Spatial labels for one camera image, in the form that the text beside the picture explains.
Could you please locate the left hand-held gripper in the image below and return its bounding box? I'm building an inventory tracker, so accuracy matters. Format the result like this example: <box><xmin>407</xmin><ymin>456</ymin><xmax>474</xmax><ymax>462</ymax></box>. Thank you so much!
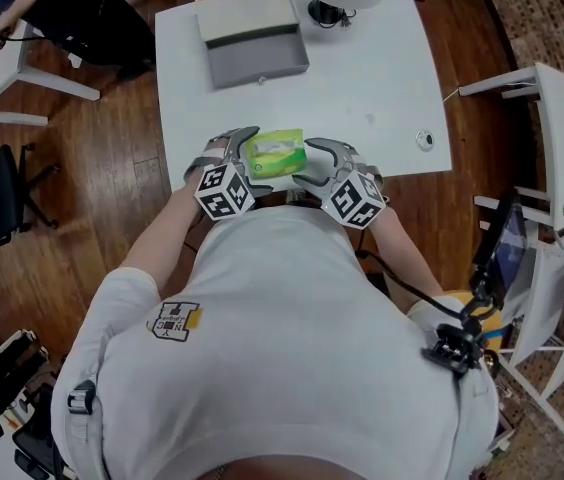
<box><xmin>183</xmin><ymin>126</ymin><xmax>274</xmax><ymax>223</ymax></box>

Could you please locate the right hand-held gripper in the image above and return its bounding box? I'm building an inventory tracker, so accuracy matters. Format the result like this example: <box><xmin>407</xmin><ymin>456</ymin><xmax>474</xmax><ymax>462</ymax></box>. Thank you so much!
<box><xmin>291</xmin><ymin>137</ymin><xmax>387</xmax><ymax>230</ymax></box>

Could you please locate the green tissue pack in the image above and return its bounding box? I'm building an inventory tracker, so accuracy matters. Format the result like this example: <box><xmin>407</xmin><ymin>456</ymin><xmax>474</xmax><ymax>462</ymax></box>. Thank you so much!
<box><xmin>245</xmin><ymin>127</ymin><xmax>309</xmax><ymax>180</ymax></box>

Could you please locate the grey drawer container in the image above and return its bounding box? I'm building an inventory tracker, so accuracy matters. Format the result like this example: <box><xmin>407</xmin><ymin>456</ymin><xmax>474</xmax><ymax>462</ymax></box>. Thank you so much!
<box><xmin>195</xmin><ymin>0</ymin><xmax>310</xmax><ymax>91</ymax></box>

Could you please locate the person's right forearm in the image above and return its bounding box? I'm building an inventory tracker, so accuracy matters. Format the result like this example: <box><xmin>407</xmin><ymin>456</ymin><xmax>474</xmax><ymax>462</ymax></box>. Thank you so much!
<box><xmin>369</xmin><ymin>206</ymin><xmax>446</xmax><ymax>315</ymax></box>

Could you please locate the person's left forearm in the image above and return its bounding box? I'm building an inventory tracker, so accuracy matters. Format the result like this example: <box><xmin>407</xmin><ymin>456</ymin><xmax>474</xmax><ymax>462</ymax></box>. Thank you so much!
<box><xmin>118</xmin><ymin>184</ymin><xmax>213</xmax><ymax>297</ymax></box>

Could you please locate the white t-shirt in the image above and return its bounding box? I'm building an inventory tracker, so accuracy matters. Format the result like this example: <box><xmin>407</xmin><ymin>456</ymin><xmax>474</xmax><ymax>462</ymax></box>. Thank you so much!
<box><xmin>50</xmin><ymin>204</ymin><xmax>501</xmax><ymax>480</ymax></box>

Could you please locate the black tablet screen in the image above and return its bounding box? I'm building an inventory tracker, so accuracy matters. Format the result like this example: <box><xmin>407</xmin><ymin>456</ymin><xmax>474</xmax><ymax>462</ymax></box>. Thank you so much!
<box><xmin>470</xmin><ymin>191</ymin><xmax>532</xmax><ymax>310</ymax></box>

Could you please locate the white side table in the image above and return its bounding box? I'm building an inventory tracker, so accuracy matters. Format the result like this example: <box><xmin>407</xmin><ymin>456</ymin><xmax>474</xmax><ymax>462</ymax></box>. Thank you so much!
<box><xmin>0</xmin><ymin>16</ymin><xmax>102</xmax><ymax>127</ymax></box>

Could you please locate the round table cable grommet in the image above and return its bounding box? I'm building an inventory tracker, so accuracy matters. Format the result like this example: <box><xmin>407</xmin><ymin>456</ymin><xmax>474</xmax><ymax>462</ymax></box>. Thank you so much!
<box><xmin>415</xmin><ymin>128</ymin><xmax>438</xmax><ymax>154</ymax></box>

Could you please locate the black lamp cable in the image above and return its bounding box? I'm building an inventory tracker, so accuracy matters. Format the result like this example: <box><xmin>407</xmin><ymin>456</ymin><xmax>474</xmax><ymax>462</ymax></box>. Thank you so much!
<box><xmin>332</xmin><ymin>8</ymin><xmax>359</xmax><ymax>30</ymax></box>

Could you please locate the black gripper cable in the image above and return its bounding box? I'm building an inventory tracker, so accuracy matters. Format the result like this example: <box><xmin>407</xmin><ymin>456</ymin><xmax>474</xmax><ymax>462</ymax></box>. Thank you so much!
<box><xmin>354</xmin><ymin>248</ymin><xmax>466</xmax><ymax>322</ymax></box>

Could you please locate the white metal frame rack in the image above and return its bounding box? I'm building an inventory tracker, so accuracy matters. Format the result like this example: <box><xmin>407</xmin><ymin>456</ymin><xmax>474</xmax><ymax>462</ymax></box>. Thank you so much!
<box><xmin>500</xmin><ymin>221</ymin><xmax>564</xmax><ymax>464</ymax></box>

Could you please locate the grey strap with buckle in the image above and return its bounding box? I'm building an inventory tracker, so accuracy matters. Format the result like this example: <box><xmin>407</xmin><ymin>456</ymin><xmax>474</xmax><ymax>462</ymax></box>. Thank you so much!
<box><xmin>64</xmin><ymin>377</ymin><xmax>99</xmax><ymax>472</ymax></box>

